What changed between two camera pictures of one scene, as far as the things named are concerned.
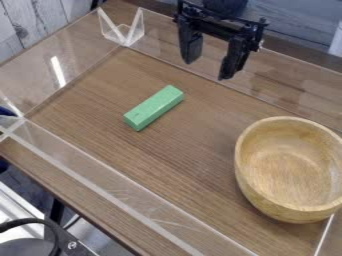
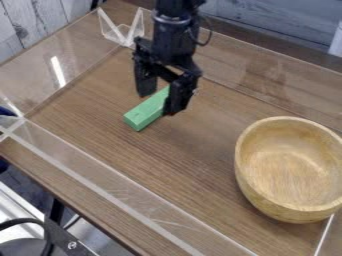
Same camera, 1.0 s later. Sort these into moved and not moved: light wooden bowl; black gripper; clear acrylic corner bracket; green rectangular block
Moved: black gripper
Not moved: green rectangular block; clear acrylic corner bracket; light wooden bowl
